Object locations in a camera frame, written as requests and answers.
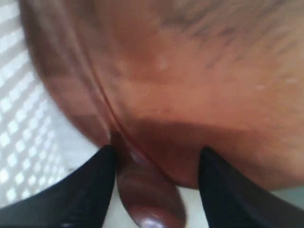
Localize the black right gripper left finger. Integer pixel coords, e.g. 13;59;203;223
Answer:
0;145;115;228

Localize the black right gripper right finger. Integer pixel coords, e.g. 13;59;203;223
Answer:
198;147;304;228

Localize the white perforated plastic basket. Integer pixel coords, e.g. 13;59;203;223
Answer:
0;0;107;207

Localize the dark brown wooden spoon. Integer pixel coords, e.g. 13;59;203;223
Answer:
111;133;187;228

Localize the dark brown round plate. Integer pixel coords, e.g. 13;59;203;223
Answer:
19;0;304;190

